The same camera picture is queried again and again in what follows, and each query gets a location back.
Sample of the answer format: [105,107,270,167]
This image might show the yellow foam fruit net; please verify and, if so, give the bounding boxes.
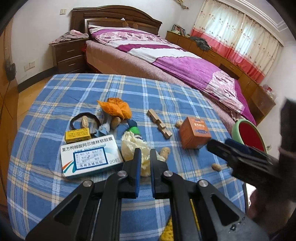
[159,199,200,241]

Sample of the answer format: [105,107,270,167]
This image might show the cream plastic bag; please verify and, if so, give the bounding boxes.
[121,131,152,177]

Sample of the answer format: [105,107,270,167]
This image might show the person's right hand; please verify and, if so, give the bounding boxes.
[247,189,275,233]

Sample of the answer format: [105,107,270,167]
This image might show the red bucket green rim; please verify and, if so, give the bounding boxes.
[231,119,267,153]

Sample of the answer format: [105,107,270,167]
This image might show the peanut front centre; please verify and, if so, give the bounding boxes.
[211,163,222,172]

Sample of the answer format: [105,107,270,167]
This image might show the orange cardboard box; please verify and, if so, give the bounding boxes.
[179,117,211,149]

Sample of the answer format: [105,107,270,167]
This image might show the long wooden window cabinet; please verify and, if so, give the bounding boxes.
[166,31,275,125]

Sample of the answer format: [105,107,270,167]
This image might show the white teal medicine box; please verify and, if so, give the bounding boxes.
[60,135,124,178]

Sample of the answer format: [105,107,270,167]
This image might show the peanut behind orange box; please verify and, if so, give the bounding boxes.
[175,120,183,128]

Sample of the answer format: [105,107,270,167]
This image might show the peanut near gripper tips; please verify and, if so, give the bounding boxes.
[159,147,171,160]

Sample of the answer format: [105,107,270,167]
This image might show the small yellow box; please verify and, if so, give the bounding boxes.
[64,128,91,144]

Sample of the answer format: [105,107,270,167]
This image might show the light blue plastic wrapper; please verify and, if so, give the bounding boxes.
[94,113,112,138]

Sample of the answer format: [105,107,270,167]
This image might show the blue plaid blanket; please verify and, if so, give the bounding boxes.
[7,74,245,240]

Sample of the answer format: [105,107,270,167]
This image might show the peanut inside hair band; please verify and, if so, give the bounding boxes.
[81,115,89,128]

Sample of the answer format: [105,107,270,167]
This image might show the wooden block piece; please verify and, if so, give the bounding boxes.
[147,109,172,139]

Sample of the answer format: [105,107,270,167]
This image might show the green bottle cap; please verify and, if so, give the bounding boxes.
[127,119,142,138]

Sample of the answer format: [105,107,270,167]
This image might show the peanut beside blue wrapper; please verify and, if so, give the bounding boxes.
[110,116,121,130]

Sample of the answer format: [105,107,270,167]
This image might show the black hair band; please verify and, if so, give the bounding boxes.
[70,113,101,130]

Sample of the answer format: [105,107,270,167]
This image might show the red white curtain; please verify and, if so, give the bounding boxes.
[191,1,282,83]

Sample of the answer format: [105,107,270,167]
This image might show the dark clothes on cabinet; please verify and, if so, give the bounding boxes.
[190,36,211,51]

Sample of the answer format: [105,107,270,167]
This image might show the purple floral quilt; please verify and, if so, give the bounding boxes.
[89,25,255,123]

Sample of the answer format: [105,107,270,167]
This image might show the orange wooden wardrobe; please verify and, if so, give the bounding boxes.
[1,20,19,211]

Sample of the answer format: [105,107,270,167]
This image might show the books on cabinet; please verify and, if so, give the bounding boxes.
[171,24,186,36]

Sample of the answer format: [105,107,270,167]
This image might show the pink bed mattress sheet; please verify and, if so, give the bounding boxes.
[85,40,243,133]

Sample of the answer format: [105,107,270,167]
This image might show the dark wooden nightstand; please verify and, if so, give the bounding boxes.
[50,39,86,74]

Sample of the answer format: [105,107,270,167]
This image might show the pink cloth on nightstand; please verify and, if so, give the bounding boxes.
[49,30,89,45]

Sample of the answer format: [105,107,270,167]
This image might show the dark wooden bed headboard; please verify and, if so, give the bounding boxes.
[70,5,162,35]

